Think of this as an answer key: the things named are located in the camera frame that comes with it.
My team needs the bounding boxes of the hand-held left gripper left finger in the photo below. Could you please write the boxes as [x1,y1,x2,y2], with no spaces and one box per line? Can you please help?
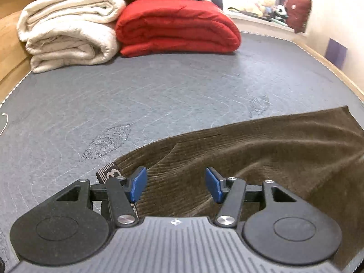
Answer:
[55,167,148,228]

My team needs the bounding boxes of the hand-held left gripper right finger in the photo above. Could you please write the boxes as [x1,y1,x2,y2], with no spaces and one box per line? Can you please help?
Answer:
[205,167,298,228]

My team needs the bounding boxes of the brown corduroy pants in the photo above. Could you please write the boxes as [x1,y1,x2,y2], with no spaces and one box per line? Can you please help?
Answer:
[96,106,364,270]

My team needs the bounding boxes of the grey quilted mattress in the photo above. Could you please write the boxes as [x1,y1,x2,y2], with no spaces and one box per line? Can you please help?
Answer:
[0,31,364,273]

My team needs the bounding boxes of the folded red quilt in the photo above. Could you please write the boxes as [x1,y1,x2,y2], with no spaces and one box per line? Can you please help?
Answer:
[115,0,242,58]

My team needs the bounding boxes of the white window ledge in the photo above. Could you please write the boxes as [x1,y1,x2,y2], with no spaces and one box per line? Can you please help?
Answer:
[225,8,309,36]

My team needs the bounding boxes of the folded cream fleece blanket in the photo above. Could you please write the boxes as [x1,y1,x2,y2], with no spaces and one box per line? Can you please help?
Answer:
[16,0,127,73]

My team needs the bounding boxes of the panda plush toy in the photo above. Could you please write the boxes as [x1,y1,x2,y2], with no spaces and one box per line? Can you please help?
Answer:
[273,5,288,20]

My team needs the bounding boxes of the red cushion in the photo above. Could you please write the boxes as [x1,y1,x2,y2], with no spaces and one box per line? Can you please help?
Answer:
[285,0,312,34]

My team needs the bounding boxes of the purple wall patch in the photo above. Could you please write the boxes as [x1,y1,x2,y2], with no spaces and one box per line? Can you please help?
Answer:
[325,38,348,70]

